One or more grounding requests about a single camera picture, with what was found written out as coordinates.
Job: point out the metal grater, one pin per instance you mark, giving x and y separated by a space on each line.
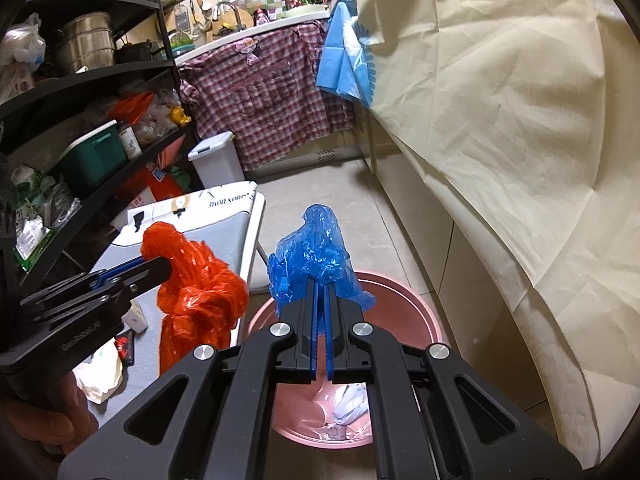
183 17

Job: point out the small white packet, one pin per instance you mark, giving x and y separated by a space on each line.
135 317

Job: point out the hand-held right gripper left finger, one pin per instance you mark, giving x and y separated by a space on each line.
312 332

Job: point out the white lidded trash bin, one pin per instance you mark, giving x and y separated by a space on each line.
220 160

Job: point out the person's left hand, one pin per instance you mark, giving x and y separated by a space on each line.
45 420

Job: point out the yellow toy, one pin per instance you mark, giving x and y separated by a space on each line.
180 116

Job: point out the green white packet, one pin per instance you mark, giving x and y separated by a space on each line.
32 240

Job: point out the black cooking pan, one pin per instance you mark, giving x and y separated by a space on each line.
132 52

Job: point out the grey table mat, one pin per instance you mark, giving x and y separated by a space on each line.
215 240

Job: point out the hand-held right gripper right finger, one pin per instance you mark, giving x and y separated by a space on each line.
330 332

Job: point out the metal faucet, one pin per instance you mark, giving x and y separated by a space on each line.
227 7

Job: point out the blue plastic bag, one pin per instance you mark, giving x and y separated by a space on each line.
310 250

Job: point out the round wooden cutting board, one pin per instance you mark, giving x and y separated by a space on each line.
244 19

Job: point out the green cooler box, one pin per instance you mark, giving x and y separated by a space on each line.
95 160

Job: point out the glass jar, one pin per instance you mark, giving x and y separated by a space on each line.
130 142

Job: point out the orange plastic bag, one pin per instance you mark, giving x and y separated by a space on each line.
200 285

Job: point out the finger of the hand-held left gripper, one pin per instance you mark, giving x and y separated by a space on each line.
117 273
150 275

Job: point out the white green carton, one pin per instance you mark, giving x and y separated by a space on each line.
27 185

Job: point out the red cigarette box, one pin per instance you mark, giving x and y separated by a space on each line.
125 347

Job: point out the pink plastic basin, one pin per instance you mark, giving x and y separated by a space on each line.
395 315

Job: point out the crumpled white paper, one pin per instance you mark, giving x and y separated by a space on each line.
350 400

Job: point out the blue patterned cloth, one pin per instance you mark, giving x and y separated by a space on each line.
340 60

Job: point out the clear bag of garlic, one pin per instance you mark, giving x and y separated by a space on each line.
155 117

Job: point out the white paper bag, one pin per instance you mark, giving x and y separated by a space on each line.
100 375

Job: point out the orange cardboard box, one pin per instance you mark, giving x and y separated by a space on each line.
150 185

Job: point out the orange shopping bag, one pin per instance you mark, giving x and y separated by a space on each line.
130 107

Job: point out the green bag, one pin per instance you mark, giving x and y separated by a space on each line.
179 179

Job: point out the clear plastic bag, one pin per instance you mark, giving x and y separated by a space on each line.
62 202

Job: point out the hanging ladle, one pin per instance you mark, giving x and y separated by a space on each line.
205 7

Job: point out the cream cloth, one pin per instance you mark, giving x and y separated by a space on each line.
500 110

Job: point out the white folding table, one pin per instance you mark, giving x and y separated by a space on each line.
258 240

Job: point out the black shelf rack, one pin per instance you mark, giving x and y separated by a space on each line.
100 72

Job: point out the red plaid shirt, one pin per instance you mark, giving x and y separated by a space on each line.
270 90

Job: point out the steel stock pot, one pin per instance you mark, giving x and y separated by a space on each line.
85 45

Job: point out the white plastic bag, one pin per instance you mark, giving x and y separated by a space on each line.
22 45

